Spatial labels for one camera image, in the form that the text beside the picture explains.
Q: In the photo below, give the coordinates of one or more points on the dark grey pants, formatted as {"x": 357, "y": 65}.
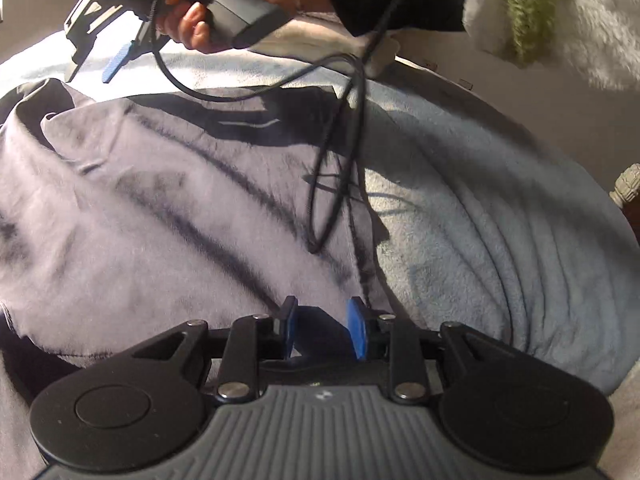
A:
{"x": 150, "y": 200}

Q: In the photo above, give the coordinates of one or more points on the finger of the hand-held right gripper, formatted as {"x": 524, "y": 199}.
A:
{"x": 82, "y": 62}
{"x": 119, "y": 62}

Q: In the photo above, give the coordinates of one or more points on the cream bedpost finial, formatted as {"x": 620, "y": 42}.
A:
{"x": 627, "y": 185}

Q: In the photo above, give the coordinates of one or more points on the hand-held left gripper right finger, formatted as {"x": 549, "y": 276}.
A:
{"x": 357, "y": 327}

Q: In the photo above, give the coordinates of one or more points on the white green fluffy jacket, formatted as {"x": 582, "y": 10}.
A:
{"x": 575, "y": 10}

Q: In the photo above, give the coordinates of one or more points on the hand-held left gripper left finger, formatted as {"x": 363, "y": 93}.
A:
{"x": 289, "y": 330}

